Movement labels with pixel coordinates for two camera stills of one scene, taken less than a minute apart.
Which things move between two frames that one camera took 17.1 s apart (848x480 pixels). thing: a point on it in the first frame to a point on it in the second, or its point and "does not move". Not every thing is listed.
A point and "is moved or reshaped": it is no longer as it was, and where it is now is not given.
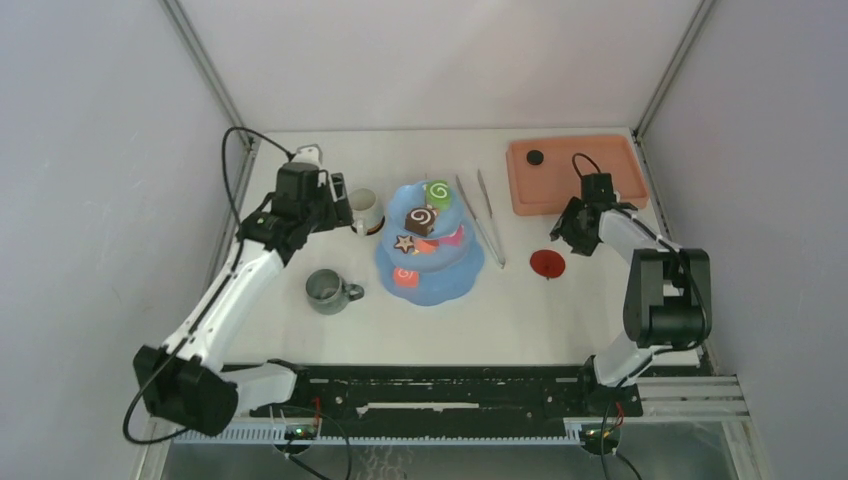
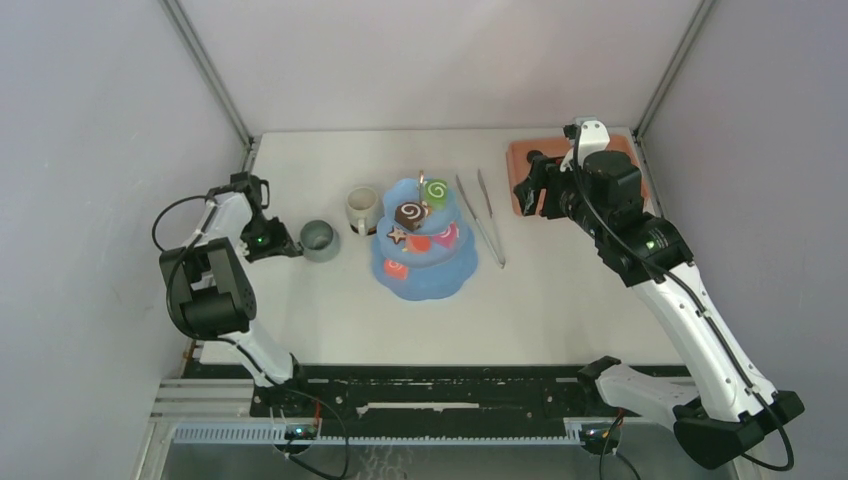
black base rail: (449, 393) does not move
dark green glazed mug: (328, 293) to (319, 241)
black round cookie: (535, 157) does not move
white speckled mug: (367, 214) does not move
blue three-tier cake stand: (427, 255) is moved or reshaped
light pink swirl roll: (405, 278) to (395, 269)
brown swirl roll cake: (419, 221) is moved or reshaped
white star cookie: (404, 242) is moved or reshaped
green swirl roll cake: (438, 194) does not move
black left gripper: (339, 212) to (282, 246)
